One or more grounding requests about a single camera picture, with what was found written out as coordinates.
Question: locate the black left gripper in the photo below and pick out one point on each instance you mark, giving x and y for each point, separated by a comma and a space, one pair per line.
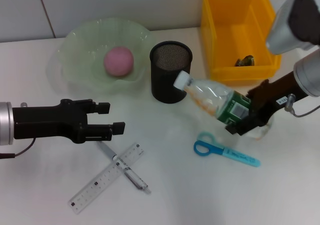
47, 121

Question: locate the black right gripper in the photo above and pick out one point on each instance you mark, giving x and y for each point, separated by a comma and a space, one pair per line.
275, 97

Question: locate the clear bottle with green label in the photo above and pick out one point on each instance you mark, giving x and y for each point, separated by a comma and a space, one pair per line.
212, 95

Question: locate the green plastic wrapper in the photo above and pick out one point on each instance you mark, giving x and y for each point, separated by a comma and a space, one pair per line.
245, 61

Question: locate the pink peach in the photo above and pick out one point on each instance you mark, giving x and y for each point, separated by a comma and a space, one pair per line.
118, 62

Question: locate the blue scissors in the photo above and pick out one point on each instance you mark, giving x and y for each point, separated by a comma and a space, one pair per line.
215, 148

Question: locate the black mesh pen holder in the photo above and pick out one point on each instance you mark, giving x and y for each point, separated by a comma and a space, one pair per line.
162, 85

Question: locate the green glass fruit plate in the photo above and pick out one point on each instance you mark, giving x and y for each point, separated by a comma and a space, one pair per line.
82, 60

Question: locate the clear plastic ruler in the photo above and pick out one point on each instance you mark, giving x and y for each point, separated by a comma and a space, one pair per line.
100, 182

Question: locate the grey clear pen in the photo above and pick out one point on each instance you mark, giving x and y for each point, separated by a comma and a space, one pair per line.
136, 180

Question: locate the yellow plastic bin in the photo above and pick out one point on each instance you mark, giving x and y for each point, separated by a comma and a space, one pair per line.
237, 30

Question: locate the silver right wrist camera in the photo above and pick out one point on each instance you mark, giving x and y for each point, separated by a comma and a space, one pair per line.
290, 25

